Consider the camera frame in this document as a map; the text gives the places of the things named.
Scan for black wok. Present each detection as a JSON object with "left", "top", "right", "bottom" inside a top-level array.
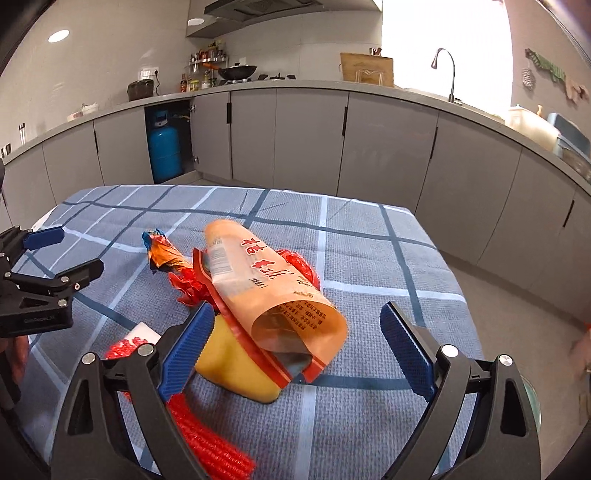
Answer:
[{"left": 203, "top": 61, "right": 258, "bottom": 81}]

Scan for dark rice cooker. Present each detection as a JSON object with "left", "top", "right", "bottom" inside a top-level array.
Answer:
[{"left": 127, "top": 79, "right": 154, "bottom": 101}]

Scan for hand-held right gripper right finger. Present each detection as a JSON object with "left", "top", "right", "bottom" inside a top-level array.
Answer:
[{"left": 379, "top": 301, "right": 542, "bottom": 480}]

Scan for grey base cabinets with counter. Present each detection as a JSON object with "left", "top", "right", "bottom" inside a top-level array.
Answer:
[{"left": 0, "top": 78, "right": 591, "bottom": 324}]

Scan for green striped hanging cloth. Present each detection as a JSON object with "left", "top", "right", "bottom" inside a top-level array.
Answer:
[{"left": 525, "top": 48, "right": 568, "bottom": 84}]

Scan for wooden cutting board in rack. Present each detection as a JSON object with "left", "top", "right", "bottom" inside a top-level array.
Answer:
[{"left": 339, "top": 52, "right": 394, "bottom": 87}]

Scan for wall spice rack with bottles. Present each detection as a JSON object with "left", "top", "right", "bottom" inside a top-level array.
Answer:
[{"left": 190, "top": 41, "right": 228, "bottom": 70}]

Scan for crumpled orange blue wrapper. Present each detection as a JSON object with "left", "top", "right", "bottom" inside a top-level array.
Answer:
[{"left": 141, "top": 229, "right": 192, "bottom": 275}]

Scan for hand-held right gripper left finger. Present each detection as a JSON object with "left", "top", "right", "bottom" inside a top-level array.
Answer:
[{"left": 59, "top": 302, "right": 217, "bottom": 480}]

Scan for red foam net sleeve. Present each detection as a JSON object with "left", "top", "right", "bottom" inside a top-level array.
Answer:
[{"left": 166, "top": 394, "right": 256, "bottom": 480}]

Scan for range hood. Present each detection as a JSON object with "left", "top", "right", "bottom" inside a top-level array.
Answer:
[{"left": 203, "top": 0, "right": 384, "bottom": 21}]

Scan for curved metal faucet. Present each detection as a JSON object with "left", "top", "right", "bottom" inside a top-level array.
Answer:
[{"left": 431, "top": 47, "right": 462, "bottom": 104}]

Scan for pink hanging gloves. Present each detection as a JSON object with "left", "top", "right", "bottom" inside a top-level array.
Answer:
[{"left": 564, "top": 78, "right": 591, "bottom": 103}]

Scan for white plastic basin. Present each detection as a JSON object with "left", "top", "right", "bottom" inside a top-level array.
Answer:
[{"left": 505, "top": 105, "right": 561, "bottom": 151}]

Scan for small blue gas cylinder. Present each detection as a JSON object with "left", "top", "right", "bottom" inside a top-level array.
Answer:
[{"left": 148, "top": 111, "right": 182, "bottom": 183}]

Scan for orange snack bag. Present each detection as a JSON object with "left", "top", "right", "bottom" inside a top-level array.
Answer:
[{"left": 193, "top": 219, "right": 348, "bottom": 384}]

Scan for blue dish rack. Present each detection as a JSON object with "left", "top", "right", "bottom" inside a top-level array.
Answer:
[{"left": 547, "top": 113, "right": 591, "bottom": 181}]

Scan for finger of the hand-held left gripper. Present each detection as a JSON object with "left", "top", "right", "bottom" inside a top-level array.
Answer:
[
  {"left": 4, "top": 257, "right": 105, "bottom": 305},
  {"left": 0, "top": 225, "right": 65, "bottom": 271}
]

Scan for blue plaid tablecloth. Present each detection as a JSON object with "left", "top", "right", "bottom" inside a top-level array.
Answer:
[{"left": 25, "top": 185, "right": 485, "bottom": 480}]

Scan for gas stove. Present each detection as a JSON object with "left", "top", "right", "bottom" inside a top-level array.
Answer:
[{"left": 219, "top": 73, "right": 298, "bottom": 85}]

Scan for bright window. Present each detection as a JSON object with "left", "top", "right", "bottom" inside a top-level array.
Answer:
[{"left": 381, "top": 0, "right": 514, "bottom": 116}]

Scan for person's left hand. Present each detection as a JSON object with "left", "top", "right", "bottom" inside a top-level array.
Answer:
[{"left": 9, "top": 336, "right": 29, "bottom": 385}]

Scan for yellow sponge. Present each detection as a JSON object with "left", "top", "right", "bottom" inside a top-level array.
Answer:
[{"left": 194, "top": 316, "right": 282, "bottom": 404}]

